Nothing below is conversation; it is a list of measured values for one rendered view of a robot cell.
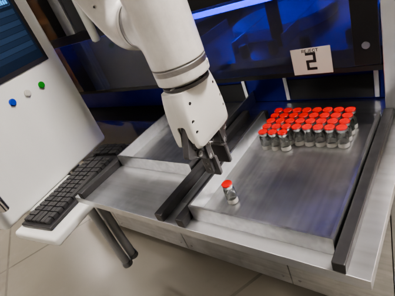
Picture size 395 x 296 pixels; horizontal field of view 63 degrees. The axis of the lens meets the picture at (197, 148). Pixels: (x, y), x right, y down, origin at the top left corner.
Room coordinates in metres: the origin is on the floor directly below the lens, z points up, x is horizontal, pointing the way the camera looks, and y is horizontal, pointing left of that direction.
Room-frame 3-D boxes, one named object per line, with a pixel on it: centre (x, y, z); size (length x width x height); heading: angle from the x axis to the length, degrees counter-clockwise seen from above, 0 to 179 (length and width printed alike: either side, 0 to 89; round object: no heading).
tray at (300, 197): (0.50, -0.15, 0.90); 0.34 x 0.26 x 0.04; 134
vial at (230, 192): (0.48, -0.02, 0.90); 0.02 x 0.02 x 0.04
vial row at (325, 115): (0.59, -0.25, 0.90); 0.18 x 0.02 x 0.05; 44
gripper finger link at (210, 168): (0.46, 0.00, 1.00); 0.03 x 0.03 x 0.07; 45
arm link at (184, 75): (0.48, -0.02, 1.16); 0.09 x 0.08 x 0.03; 135
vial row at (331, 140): (0.56, -0.22, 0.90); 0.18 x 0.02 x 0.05; 44
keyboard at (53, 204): (0.94, 0.40, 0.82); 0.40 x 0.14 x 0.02; 143
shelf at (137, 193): (0.65, -0.07, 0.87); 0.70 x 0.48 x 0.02; 44
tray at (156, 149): (0.82, 0.00, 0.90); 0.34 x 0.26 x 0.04; 134
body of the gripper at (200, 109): (0.48, -0.02, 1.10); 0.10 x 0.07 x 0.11; 135
